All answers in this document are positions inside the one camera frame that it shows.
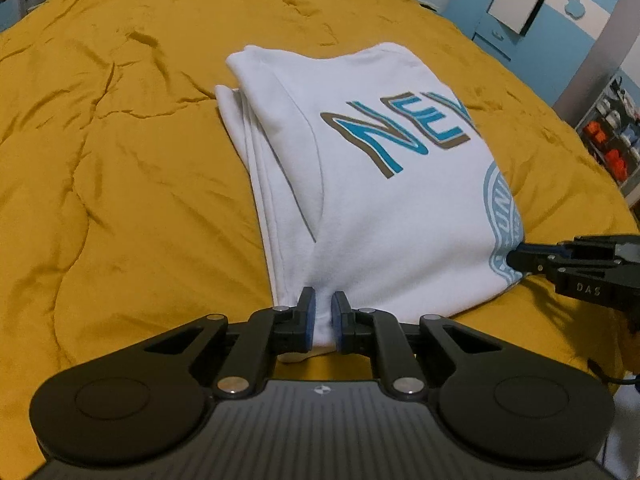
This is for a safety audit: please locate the shelf with orange items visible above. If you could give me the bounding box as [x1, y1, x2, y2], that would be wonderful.
[576, 70, 639, 209]

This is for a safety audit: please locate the mustard yellow bedspread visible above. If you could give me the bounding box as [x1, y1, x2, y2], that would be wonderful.
[1, 0, 637, 479]

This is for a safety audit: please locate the blue white wardrobe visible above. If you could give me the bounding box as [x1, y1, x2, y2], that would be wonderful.
[444, 0, 639, 125]

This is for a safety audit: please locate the white printed t-shirt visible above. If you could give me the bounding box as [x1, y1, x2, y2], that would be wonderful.
[215, 42, 524, 354]

